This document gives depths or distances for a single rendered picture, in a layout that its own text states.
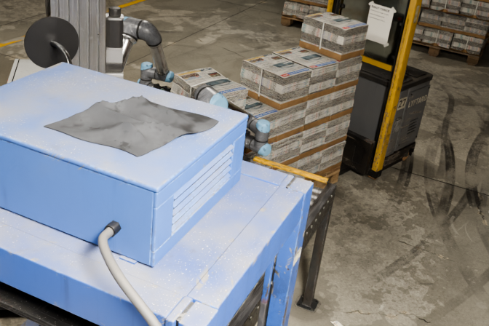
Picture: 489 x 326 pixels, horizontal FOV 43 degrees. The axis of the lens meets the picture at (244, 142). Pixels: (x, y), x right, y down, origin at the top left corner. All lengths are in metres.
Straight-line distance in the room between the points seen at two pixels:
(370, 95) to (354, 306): 1.96
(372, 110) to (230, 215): 3.66
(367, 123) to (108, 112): 3.85
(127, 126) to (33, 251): 0.34
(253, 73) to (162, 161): 2.78
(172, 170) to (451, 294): 3.03
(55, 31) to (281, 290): 1.05
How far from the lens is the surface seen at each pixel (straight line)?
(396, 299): 3.94
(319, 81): 4.24
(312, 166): 4.58
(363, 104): 5.15
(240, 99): 3.65
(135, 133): 1.41
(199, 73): 3.77
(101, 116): 1.50
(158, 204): 1.27
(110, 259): 1.26
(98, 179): 1.32
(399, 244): 4.42
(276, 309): 1.93
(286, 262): 1.82
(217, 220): 1.52
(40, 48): 2.03
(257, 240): 1.47
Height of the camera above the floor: 2.40
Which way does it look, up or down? 26 degrees down
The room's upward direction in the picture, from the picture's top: 7 degrees clockwise
